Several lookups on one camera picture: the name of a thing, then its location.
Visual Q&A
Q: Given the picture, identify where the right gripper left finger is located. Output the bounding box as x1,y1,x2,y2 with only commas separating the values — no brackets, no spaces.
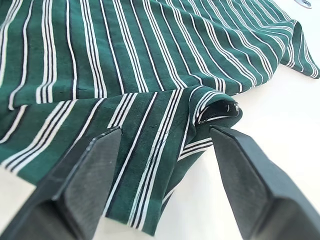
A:
0,125,123,240

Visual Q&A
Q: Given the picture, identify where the green striped T-shirt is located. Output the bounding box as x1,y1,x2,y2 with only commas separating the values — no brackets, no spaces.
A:
0,0,320,230

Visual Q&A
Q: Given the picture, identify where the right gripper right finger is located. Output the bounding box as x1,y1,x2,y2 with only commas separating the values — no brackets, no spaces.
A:
209,125,320,240

